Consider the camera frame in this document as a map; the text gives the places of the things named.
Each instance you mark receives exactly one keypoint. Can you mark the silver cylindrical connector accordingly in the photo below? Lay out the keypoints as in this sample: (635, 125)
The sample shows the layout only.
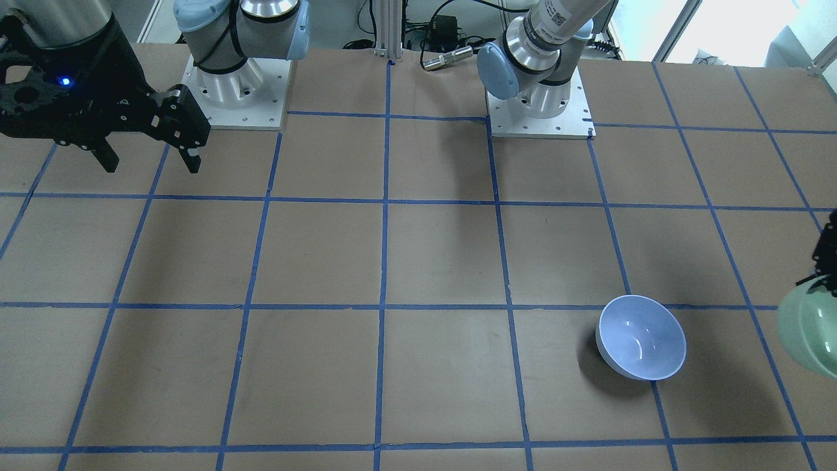
(447, 59)

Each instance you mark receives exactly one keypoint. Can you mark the aluminium frame post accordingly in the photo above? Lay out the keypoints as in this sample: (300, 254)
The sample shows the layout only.
(388, 29)

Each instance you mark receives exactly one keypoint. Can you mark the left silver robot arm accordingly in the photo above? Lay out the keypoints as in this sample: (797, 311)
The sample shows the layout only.
(534, 48)

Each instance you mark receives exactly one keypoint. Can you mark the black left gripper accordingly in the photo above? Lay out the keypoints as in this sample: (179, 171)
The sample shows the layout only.
(826, 252)

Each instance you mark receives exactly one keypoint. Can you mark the blue bowl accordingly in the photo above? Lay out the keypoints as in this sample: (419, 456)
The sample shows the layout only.
(640, 339)

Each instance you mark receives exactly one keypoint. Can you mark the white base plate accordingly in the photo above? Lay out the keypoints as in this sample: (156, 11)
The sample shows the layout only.
(239, 108)
(543, 111)

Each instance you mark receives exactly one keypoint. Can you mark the black power adapter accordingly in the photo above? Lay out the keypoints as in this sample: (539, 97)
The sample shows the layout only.
(442, 28)

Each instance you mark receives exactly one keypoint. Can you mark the green bowl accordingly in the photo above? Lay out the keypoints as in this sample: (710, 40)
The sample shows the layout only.
(806, 325)

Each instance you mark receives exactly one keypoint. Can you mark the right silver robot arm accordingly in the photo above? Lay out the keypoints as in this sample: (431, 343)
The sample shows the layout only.
(221, 35)

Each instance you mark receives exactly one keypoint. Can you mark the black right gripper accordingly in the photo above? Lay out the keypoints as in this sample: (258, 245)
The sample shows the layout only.
(119, 80)

